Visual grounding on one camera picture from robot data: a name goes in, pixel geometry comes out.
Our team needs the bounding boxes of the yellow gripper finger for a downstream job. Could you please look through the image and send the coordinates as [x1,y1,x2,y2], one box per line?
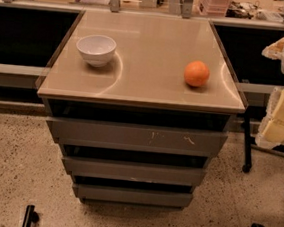
[255,86,284,149]

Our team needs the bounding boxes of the grey bottom drawer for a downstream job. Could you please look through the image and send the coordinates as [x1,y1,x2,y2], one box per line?
[72,184,193,208]

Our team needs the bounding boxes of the grey drawer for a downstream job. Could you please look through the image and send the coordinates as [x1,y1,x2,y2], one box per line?
[62,156,205,186]
[47,117,227,157]
[72,184,193,208]

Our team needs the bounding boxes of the grey top drawer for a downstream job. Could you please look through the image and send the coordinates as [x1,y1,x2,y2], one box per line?
[47,117,227,157]

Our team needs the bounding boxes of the grey drawer cabinet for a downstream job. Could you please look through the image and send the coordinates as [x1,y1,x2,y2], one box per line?
[38,10,246,195]

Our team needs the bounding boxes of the grey middle drawer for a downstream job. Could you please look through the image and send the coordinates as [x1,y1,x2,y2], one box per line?
[62,156,205,186]

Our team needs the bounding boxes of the black stand leg with caster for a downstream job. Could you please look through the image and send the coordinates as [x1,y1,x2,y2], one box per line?
[241,110,284,173]

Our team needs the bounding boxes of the orange fruit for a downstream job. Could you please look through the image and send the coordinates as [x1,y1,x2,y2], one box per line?
[184,60,210,88]

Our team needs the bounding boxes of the pink stacked trays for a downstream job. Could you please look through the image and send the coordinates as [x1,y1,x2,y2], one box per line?
[197,0,231,17]

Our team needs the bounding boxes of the white bowl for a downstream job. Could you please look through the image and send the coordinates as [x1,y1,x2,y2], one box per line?
[76,35,117,67]

